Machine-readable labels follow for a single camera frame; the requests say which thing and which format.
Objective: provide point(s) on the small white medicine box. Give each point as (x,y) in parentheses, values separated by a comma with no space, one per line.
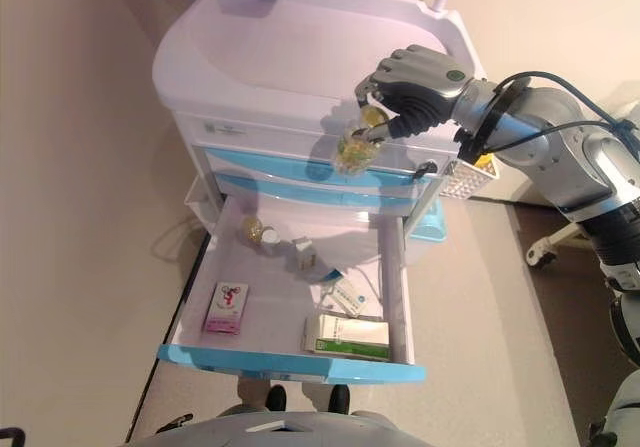
(304,254)

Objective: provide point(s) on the pink white medicine box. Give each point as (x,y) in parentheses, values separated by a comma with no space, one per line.
(226,309)

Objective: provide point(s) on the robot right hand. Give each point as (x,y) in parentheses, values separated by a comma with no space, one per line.
(425,92)

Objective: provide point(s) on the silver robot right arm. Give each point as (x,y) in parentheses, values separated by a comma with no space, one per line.
(575,157)

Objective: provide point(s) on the glass bottle yellow capsules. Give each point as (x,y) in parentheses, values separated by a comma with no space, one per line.
(355,153)

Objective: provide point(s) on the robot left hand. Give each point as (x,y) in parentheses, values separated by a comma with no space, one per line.
(174,424)

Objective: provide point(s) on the white bed caster wheel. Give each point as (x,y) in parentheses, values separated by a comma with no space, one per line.
(540,256)

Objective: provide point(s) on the white perforated side basket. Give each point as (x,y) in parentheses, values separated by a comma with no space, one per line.
(460,184)

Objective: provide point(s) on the blue front cart drawer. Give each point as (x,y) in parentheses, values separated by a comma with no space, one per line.
(280,362)

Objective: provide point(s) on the white blue medicine box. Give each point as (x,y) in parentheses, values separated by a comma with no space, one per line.
(347,294)

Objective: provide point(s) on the small white cap bottle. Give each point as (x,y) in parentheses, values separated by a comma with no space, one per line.
(270,238)

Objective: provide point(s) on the green white medicine box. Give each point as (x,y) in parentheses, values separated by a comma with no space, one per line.
(350,339)

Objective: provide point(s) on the white blue medical cart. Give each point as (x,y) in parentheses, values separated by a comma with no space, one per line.
(275,57)

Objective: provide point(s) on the white hospital bed frame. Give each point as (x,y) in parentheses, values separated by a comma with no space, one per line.
(565,237)

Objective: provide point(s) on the white plastic side bin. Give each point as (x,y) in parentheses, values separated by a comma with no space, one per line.
(200,199)

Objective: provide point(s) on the grey robot torso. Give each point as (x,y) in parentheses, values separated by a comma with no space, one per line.
(260,432)

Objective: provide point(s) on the light blue plastic bin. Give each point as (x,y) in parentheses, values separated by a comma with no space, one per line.
(429,224)

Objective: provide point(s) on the glass bottle yellow cap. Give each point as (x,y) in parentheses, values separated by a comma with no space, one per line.
(253,229)

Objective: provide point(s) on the silver robot left leg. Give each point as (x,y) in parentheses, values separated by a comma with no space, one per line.
(276,398)

